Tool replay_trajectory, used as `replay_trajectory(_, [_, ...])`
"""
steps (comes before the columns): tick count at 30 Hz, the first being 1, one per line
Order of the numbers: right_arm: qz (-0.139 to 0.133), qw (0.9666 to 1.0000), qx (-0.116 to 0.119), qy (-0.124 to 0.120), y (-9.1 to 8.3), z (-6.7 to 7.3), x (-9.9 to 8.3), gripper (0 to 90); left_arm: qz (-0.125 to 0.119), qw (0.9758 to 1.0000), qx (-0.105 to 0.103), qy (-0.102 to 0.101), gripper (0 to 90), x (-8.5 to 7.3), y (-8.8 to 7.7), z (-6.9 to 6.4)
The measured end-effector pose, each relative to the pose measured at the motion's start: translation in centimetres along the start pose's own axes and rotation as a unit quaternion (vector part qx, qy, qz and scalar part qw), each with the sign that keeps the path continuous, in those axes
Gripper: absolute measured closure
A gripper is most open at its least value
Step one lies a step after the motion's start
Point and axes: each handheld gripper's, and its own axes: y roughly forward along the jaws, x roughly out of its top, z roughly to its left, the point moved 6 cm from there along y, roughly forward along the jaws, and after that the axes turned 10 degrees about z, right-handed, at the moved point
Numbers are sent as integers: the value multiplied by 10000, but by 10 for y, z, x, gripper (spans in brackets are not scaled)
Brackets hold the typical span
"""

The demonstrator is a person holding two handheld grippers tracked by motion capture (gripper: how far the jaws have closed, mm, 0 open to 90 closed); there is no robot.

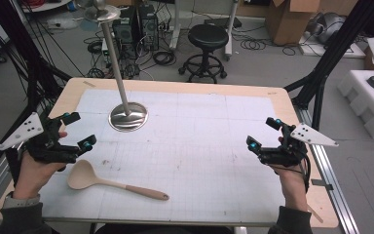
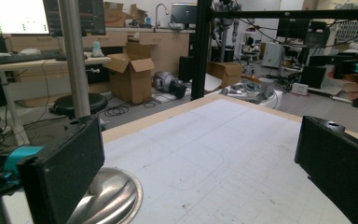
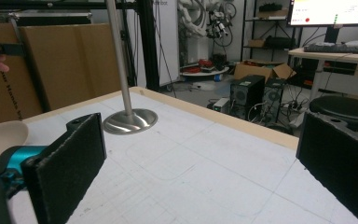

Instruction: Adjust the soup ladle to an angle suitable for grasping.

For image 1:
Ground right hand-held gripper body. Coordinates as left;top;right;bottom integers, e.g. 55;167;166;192
257;122;340;168

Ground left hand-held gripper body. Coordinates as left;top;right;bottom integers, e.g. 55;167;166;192
0;111;81;164

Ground person's left hand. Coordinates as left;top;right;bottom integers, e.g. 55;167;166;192
13;130;69;200

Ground person's right hand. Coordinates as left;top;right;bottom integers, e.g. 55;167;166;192
272;136;310;213

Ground metal stand with round base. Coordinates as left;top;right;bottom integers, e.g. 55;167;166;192
84;0;150;133

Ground white grid mat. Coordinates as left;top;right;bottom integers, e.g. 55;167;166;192
40;88;287;226

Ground white foam block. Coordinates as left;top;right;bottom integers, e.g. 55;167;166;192
336;69;374;140

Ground black computer tower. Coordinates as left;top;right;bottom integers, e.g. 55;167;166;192
111;8;139;52
138;4;161;52

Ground brown cardboard box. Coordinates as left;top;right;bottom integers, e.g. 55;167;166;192
265;0;323;47

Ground white stand leg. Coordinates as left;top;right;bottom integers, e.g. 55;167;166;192
169;0;183;51
223;0;241;61

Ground black round stool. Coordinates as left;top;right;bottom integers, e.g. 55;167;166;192
178;23;230;85

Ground grey rounded device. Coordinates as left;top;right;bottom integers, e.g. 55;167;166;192
307;12;348;45

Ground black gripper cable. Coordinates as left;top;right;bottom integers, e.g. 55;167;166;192
269;152;313;193

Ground beige spoon with tan handle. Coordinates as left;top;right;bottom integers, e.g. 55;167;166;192
66;159;170;202

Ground black frame struts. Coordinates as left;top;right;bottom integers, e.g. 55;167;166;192
284;0;374;132
0;0;73;186

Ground black coiled cable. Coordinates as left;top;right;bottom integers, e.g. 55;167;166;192
151;50;177;67
239;34;268;52

